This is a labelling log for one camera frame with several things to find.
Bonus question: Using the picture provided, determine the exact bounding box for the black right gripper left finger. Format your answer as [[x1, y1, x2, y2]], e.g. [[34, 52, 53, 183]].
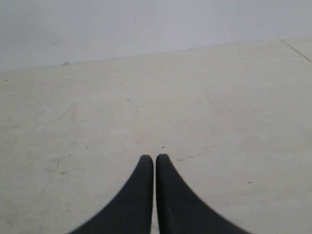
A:
[[71, 155, 154, 234]]

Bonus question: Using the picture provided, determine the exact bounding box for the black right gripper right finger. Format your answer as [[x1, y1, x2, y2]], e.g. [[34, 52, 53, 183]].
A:
[[156, 154, 248, 234]]

